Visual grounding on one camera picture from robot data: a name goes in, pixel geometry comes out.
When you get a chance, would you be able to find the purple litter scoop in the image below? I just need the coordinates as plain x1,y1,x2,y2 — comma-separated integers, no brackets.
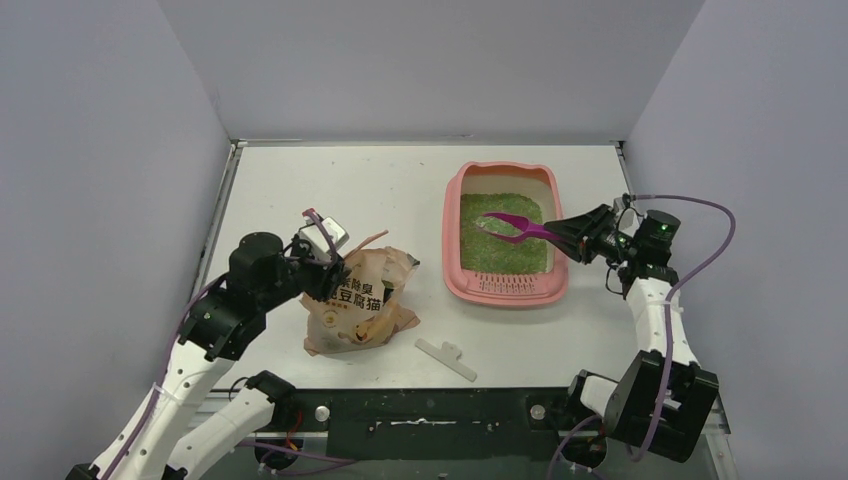
474,212,562,244

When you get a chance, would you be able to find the green cat litter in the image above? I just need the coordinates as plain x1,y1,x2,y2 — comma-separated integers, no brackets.
459,193,548,275

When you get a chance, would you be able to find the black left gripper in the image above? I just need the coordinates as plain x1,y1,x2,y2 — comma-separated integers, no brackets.
259,229,351,311

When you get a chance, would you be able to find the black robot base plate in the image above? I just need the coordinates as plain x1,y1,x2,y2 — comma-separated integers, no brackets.
257,387,592,461

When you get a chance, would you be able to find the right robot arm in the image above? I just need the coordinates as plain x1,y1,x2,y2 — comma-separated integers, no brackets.
544,205,719,463

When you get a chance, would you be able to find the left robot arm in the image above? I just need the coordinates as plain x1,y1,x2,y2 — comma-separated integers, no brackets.
67,218,350,479

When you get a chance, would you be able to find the beige cat litter bag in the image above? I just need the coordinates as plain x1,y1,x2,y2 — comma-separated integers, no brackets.
301,230,420,356

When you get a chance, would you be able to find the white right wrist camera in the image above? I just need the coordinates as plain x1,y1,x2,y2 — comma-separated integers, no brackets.
613,193,640,227

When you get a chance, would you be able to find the pink litter box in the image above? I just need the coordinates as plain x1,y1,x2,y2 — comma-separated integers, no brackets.
442,162,569,308

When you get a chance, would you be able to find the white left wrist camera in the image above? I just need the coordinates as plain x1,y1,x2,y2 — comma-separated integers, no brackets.
296,209,350,264

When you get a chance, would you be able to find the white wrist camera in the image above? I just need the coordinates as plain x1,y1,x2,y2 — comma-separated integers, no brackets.
613,193,640,227
296,209,350,264

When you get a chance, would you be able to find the white bag clip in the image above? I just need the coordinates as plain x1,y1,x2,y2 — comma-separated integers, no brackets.
415,338,477,382

